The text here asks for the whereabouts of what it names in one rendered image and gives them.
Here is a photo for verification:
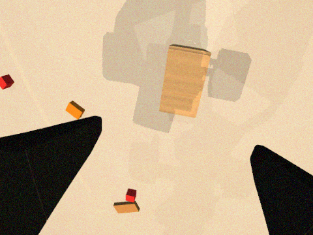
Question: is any small red block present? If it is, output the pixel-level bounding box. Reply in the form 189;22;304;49
126;189;136;203
0;74;15;89

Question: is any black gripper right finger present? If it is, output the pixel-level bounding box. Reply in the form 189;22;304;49
250;144;313;235

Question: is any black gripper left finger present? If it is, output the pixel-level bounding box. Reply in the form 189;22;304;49
0;116;102;235

